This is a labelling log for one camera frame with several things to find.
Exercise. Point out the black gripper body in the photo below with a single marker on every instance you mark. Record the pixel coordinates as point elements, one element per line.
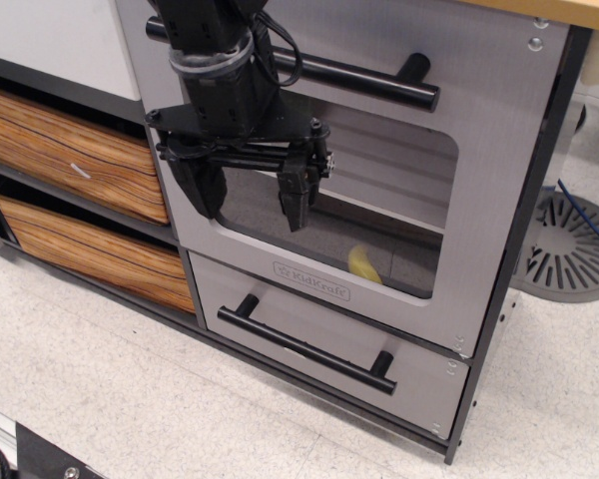
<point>240,120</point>

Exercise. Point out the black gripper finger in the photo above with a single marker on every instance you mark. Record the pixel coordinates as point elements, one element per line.
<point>298,184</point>
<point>203,184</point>

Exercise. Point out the black oven door handle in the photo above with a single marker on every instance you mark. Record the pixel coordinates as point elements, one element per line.
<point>406,87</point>

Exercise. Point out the grey oven door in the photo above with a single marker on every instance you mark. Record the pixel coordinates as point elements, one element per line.
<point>462,167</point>

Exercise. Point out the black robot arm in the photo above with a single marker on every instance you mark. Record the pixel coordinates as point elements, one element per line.
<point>211,38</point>

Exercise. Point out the white oven shelf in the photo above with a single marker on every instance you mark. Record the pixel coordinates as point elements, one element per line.
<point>369,215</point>

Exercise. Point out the upper wood-pattern bin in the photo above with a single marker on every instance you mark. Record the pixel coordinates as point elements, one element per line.
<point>112,169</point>

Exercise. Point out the wood-pattern bin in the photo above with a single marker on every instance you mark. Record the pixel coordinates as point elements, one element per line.
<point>100,249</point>
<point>112,169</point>

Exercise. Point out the yellow toy banana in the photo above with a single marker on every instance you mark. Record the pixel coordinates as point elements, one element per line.
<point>360,265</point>

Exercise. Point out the lower wood-pattern bin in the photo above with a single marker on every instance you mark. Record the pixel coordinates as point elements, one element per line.
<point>100,249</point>

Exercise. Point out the white cabinet panel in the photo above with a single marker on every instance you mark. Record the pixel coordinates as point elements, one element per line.
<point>81,41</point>

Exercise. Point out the grey lower drawer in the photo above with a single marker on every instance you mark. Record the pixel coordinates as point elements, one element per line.
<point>429,385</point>

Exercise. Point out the grey round slotted base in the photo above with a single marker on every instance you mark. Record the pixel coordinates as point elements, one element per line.
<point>561,261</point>

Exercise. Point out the wooden countertop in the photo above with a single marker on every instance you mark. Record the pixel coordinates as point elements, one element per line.
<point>584,13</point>

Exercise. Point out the black drawer handle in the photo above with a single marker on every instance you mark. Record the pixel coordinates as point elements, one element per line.
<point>373,377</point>

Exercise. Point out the black toy kitchen frame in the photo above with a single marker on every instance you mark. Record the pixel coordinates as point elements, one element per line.
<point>159,86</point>

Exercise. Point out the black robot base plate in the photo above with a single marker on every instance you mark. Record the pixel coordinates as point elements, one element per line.
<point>39,458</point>

